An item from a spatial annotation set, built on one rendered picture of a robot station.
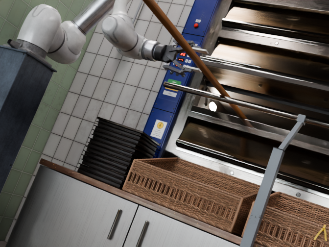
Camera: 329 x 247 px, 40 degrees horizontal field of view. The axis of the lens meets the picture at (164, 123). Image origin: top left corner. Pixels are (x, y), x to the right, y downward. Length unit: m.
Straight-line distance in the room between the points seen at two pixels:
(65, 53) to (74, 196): 0.73
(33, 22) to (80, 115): 0.93
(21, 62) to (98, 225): 0.81
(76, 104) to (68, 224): 1.08
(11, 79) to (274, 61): 1.41
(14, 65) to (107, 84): 0.95
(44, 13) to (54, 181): 0.80
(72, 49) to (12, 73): 0.40
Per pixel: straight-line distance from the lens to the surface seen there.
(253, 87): 2.58
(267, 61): 2.63
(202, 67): 1.92
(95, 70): 3.06
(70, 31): 2.38
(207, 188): 1.96
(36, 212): 2.30
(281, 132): 2.46
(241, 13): 2.82
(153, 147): 2.47
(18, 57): 2.16
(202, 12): 2.86
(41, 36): 2.23
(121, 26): 1.89
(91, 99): 2.98
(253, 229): 1.78
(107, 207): 2.09
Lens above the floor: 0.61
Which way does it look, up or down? 9 degrees up
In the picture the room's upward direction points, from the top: 21 degrees clockwise
